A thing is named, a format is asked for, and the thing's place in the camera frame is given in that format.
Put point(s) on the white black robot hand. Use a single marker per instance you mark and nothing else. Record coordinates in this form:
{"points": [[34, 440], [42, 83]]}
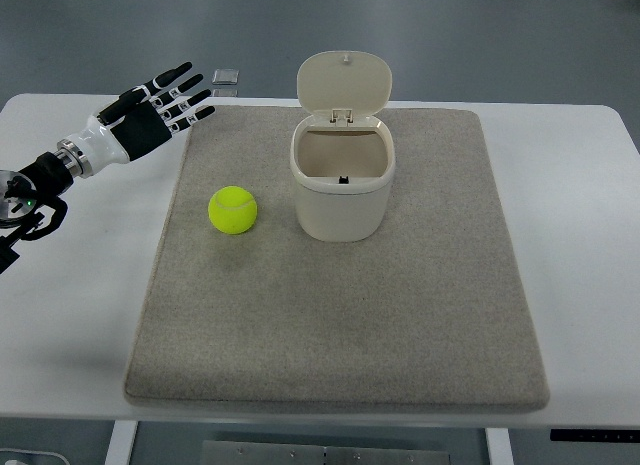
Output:
{"points": [[139, 128]]}

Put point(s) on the yellow tennis ball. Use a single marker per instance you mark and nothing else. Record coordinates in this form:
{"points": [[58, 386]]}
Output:
{"points": [[232, 210]]}

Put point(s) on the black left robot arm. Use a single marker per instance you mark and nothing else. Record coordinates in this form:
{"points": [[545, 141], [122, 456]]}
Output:
{"points": [[31, 198]]}

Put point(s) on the beige bin with open lid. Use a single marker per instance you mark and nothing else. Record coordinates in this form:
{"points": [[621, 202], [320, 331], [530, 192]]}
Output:
{"points": [[342, 157]]}

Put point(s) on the white table leg left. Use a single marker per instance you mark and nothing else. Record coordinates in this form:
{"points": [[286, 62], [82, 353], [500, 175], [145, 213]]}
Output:
{"points": [[121, 443]]}

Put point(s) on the white table leg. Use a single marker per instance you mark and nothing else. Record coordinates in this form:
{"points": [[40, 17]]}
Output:
{"points": [[499, 446], [121, 443]]}

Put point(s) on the grey fabric mat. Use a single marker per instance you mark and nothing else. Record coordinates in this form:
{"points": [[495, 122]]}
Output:
{"points": [[428, 313]]}

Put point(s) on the white object bottom left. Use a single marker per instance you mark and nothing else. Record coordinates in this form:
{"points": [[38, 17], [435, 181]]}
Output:
{"points": [[13, 456]]}

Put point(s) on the white table leg right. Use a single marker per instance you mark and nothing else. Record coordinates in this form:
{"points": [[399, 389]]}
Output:
{"points": [[499, 446]]}

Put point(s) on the black table control panel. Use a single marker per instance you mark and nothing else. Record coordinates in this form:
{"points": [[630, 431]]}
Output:
{"points": [[595, 435]]}

